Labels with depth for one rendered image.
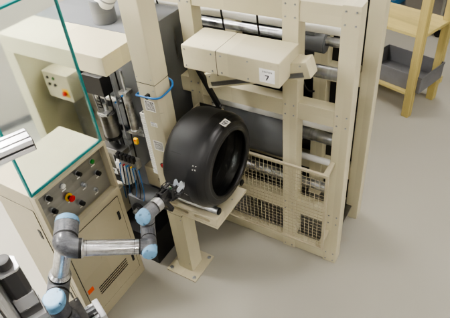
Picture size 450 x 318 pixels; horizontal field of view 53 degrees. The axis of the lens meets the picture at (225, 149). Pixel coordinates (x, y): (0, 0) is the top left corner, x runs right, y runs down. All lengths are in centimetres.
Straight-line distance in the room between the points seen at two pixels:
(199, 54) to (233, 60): 22
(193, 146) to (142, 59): 53
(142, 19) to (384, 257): 249
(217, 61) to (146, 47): 39
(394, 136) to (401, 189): 76
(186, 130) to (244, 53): 51
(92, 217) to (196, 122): 95
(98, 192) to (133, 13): 121
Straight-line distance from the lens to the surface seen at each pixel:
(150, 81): 252
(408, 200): 422
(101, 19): 299
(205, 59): 256
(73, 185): 285
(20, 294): 205
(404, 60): 553
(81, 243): 225
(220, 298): 347
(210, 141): 243
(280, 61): 235
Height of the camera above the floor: 289
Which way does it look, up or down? 39 degrees down
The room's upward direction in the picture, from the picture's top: 6 degrees counter-clockwise
